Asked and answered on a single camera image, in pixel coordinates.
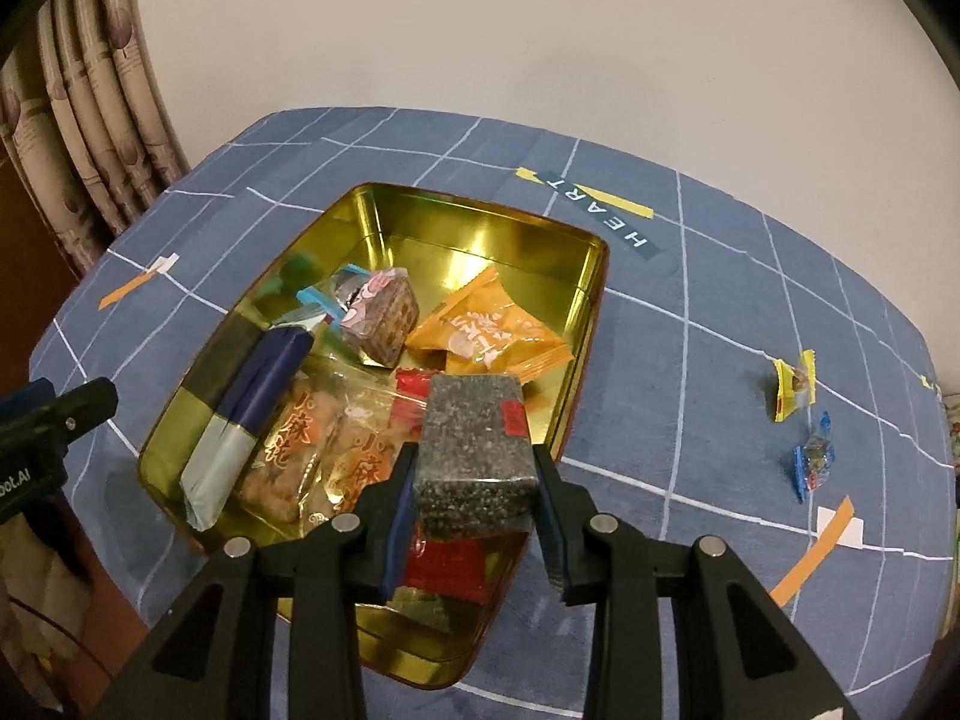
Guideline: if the navy blue snack packet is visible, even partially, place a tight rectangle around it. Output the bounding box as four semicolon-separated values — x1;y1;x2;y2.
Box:
179;325;314;532

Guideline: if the red snack packet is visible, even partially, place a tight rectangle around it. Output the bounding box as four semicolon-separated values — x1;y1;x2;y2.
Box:
389;369;493;605

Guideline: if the fried twist snack bag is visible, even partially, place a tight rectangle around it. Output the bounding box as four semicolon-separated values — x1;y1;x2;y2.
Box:
311;405;409;520

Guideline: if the grey sesame bar packet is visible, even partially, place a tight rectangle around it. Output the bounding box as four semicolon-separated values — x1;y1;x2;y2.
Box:
413;374;539;541

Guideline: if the pink brown cake packet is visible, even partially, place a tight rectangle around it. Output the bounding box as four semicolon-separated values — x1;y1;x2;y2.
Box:
338;266;420;369

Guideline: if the orange snack packet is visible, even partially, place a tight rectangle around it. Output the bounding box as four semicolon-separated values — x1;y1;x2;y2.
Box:
405;266;573;385

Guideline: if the small teal candy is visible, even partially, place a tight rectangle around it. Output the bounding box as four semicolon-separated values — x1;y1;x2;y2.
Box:
296;263;373;325

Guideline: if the blue wrapped candy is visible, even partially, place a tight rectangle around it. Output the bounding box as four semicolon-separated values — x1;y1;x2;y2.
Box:
791;411;836;504

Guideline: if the yellow wrapped candy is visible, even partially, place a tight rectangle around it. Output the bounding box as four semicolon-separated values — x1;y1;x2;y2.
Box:
773;349;817;422

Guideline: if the blue grid tablecloth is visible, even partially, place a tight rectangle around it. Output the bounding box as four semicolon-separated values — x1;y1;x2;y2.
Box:
29;107;957;718

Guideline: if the beige patterned curtain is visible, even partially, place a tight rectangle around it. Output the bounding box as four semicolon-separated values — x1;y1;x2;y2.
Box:
2;0;187;273

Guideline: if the gold toffee tin box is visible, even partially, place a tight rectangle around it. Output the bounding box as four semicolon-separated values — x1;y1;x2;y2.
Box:
139;184;608;689

